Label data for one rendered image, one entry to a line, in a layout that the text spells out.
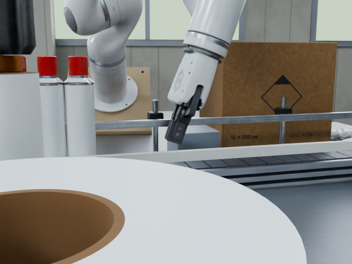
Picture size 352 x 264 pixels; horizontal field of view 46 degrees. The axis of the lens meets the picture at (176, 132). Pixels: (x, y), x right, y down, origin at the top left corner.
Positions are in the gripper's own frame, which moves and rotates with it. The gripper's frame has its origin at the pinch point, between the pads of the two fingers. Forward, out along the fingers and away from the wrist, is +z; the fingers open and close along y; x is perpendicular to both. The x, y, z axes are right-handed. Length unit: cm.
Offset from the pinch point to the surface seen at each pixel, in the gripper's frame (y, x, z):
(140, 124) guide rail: -3.4, -6.2, 1.1
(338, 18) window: -233, 175, -112
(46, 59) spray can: 0.8, -26.2, -5.1
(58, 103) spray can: 1.2, -22.1, 1.5
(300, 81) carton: -18.0, 32.6, -20.2
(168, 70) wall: -251, 57, -23
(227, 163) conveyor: 2.1, 11.4, 2.6
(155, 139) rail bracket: -8.9, -1.0, 3.5
